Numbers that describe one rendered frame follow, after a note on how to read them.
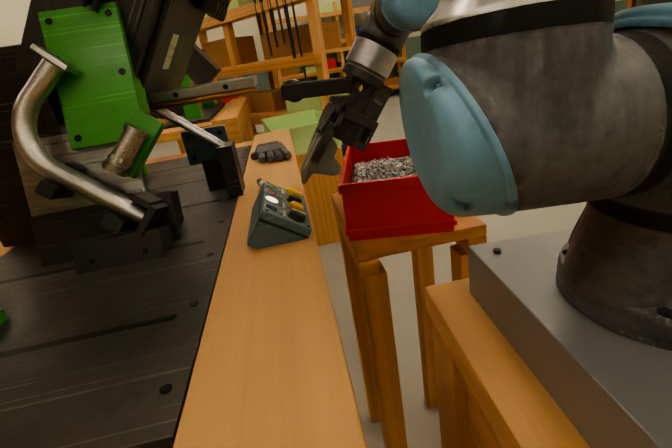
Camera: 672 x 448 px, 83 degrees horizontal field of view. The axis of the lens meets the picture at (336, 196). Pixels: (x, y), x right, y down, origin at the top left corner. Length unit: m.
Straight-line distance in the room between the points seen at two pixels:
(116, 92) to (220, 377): 0.48
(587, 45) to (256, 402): 0.33
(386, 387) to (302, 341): 0.57
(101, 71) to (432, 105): 0.57
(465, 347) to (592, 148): 0.25
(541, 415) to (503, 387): 0.04
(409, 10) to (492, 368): 0.40
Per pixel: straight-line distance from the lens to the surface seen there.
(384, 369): 0.90
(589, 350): 0.36
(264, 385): 0.36
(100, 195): 0.67
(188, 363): 0.41
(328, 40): 3.41
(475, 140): 0.23
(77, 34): 0.74
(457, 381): 0.53
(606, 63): 0.28
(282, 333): 0.40
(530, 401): 0.40
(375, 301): 0.79
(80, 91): 0.72
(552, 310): 0.39
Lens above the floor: 1.15
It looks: 20 degrees down
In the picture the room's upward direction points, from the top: 9 degrees counter-clockwise
